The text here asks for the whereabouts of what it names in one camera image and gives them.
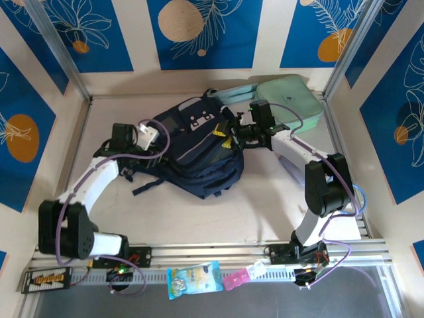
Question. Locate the navy blue backpack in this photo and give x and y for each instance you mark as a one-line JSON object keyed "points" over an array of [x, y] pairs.
{"points": [[198, 155]]}

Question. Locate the light blue pencil pouch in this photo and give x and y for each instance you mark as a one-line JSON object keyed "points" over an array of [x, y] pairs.
{"points": [[235, 94]]}

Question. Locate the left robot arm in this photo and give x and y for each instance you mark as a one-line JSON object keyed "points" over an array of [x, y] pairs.
{"points": [[73, 232]]}

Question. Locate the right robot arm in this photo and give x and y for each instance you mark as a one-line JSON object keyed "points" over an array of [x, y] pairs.
{"points": [[328, 189]]}

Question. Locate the mint green zip case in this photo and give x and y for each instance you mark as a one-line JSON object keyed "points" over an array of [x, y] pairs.
{"points": [[298, 99]]}

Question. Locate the small black controller board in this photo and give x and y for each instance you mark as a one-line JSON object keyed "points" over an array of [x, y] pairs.
{"points": [[121, 272], [309, 275]]}

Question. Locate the blue snack packet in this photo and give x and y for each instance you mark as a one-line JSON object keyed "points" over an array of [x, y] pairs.
{"points": [[193, 280]]}

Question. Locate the clear white packet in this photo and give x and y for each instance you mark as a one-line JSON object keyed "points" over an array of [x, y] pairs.
{"points": [[257, 269]]}

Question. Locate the blue stethoscope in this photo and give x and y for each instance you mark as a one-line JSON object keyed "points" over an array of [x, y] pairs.
{"points": [[365, 200]]}

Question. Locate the pink plastic clip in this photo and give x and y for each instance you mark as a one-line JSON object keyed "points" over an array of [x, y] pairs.
{"points": [[236, 280]]}

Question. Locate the black power distribution board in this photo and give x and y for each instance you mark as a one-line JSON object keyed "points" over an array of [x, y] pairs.
{"points": [[46, 280]]}

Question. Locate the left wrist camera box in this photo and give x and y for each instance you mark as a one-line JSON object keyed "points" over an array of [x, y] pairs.
{"points": [[122, 134]]}

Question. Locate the aluminium side rail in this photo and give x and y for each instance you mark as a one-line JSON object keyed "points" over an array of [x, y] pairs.
{"points": [[334, 132], [79, 145]]}

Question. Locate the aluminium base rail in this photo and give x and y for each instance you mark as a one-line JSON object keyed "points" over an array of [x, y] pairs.
{"points": [[205, 251]]}

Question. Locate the aluminium frame post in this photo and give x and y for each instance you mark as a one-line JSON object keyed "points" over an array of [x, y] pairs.
{"points": [[63, 49], [348, 49]]}

